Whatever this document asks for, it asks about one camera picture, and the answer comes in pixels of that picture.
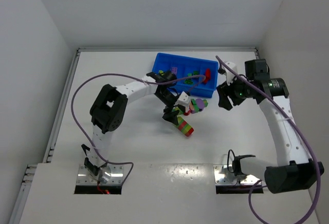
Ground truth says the multicolour lego brick stack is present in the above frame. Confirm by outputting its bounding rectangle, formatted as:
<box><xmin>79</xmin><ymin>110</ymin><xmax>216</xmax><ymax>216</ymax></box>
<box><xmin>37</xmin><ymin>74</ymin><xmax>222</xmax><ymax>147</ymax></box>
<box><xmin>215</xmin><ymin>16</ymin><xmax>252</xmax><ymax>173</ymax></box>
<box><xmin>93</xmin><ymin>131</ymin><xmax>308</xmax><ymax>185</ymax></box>
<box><xmin>175</xmin><ymin>116</ymin><xmax>194</xmax><ymax>137</ymax></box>

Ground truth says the red lego brick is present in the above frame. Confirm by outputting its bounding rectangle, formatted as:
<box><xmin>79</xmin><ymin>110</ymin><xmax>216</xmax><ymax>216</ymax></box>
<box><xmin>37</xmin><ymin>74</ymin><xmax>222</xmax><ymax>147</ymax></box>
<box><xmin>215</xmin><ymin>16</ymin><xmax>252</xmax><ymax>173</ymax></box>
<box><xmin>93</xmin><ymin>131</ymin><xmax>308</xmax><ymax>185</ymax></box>
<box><xmin>203</xmin><ymin>68</ymin><xmax>211</xmax><ymax>84</ymax></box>

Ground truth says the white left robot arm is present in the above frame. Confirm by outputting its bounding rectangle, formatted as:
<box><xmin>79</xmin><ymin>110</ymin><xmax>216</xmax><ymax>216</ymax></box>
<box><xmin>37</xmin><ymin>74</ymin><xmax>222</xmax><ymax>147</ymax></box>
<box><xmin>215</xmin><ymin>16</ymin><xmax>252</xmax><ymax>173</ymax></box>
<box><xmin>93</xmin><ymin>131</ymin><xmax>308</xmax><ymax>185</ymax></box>
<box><xmin>78</xmin><ymin>71</ymin><xmax>185</xmax><ymax>177</ymax></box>

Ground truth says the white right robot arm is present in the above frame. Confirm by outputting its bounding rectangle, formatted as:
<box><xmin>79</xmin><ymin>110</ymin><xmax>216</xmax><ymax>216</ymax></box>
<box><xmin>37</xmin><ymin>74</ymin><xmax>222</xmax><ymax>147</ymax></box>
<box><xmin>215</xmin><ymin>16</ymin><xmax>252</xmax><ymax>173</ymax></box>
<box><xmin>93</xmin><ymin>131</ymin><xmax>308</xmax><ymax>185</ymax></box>
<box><xmin>216</xmin><ymin>59</ymin><xmax>324</xmax><ymax>194</ymax></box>

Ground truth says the flower and butterfly lego assembly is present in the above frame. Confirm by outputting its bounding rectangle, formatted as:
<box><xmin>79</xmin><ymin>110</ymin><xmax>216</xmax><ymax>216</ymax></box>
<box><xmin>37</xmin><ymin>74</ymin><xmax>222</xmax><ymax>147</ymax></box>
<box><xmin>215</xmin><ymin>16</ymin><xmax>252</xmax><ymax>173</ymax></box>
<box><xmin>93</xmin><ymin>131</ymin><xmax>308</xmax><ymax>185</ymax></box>
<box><xmin>173</xmin><ymin>98</ymin><xmax>208</xmax><ymax>116</ymax></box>

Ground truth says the blue compartment tray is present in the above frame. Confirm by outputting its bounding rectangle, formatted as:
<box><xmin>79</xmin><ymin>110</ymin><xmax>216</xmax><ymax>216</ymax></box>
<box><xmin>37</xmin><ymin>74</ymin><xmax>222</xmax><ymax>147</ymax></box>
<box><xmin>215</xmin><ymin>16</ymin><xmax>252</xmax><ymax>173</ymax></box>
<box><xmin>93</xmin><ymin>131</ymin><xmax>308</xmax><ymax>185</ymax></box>
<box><xmin>152</xmin><ymin>53</ymin><xmax>218</xmax><ymax>98</ymax></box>

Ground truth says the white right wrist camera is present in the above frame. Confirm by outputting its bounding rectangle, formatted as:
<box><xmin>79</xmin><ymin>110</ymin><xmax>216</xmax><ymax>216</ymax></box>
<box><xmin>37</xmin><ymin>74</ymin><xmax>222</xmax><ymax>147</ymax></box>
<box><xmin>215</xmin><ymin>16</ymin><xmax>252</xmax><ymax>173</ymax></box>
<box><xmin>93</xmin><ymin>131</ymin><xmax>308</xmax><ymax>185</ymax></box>
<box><xmin>219</xmin><ymin>62</ymin><xmax>237</xmax><ymax>85</ymax></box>

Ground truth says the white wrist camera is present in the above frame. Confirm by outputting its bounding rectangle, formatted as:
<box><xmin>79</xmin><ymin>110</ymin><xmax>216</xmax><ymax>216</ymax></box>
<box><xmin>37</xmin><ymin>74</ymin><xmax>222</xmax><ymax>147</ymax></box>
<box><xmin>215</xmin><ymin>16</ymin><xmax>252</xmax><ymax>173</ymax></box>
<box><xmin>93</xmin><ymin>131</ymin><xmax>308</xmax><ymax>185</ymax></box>
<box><xmin>176</xmin><ymin>91</ymin><xmax>191</xmax><ymax>107</ymax></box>
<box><xmin>219</xmin><ymin>62</ymin><xmax>237</xmax><ymax>85</ymax></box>

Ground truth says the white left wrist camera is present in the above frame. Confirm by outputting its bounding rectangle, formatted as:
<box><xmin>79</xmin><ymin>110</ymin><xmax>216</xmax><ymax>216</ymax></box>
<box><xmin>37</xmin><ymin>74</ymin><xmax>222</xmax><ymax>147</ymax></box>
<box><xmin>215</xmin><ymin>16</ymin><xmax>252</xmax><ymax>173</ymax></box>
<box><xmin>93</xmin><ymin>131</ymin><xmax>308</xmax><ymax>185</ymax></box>
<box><xmin>176</xmin><ymin>91</ymin><xmax>191</xmax><ymax>107</ymax></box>

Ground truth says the black cable at right base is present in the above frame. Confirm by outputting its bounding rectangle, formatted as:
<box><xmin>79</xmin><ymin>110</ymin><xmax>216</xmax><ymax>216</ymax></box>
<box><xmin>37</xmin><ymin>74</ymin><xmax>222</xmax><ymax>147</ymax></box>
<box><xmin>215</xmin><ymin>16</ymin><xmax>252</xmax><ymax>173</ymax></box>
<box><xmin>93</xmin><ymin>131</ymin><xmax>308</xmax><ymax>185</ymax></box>
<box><xmin>227</xmin><ymin>150</ymin><xmax>239</xmax><ymax>177</ymax></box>

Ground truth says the black cable at base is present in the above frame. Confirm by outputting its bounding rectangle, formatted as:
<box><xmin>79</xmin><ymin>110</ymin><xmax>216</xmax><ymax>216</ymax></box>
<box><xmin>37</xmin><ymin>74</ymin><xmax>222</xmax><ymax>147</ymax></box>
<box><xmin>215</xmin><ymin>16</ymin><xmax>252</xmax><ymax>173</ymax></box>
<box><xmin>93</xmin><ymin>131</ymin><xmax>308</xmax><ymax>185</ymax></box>
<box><xmin>81</xmin><ymin>143</ymin><xmax>93</xmax><ymax>163</ymax></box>
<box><xmin>227</xmin><ymin>150</ymin><xmax>239</xmax><ymax>177</ymax></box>

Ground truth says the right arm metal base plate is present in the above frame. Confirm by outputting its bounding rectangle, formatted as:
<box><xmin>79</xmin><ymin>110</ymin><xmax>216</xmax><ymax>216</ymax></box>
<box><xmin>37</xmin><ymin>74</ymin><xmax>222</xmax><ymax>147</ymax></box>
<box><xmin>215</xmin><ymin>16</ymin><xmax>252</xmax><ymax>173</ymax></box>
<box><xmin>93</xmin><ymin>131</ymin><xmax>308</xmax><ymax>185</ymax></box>
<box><xmin>213</xmin><ymin>164</ymin><xmax>259</xmax><ymax>186</ymax></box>

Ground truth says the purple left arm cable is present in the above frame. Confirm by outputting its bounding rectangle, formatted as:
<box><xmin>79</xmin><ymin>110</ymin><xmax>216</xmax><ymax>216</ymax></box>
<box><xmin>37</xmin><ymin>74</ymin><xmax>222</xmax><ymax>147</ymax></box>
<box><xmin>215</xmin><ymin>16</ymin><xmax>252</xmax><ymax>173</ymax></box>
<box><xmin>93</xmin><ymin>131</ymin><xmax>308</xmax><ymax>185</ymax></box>
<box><xmin>71</xmin><ymin>73</ymin><xmax>206</xmax><ymax>183</ymax></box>

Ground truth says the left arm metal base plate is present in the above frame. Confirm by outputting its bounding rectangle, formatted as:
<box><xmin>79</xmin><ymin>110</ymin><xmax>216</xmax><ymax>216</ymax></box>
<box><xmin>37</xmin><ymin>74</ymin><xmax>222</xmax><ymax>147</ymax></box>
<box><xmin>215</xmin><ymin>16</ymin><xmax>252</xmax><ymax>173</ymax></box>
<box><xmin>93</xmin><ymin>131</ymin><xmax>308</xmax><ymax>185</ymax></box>
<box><xmin>76</xmin><ymin>164</ymin><xmax>124</xmax><ymax>186</ymax></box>

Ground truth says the black cable at left base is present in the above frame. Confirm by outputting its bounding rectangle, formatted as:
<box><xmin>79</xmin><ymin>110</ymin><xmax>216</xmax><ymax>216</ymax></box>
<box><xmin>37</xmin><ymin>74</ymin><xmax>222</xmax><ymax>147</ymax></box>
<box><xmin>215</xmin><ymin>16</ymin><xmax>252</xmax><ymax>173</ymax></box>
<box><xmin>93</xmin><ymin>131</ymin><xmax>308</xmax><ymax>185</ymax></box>
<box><xmin>81</xmin><ymin>143</ymin><xmax>93</xmax><ymax>163</ymax></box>

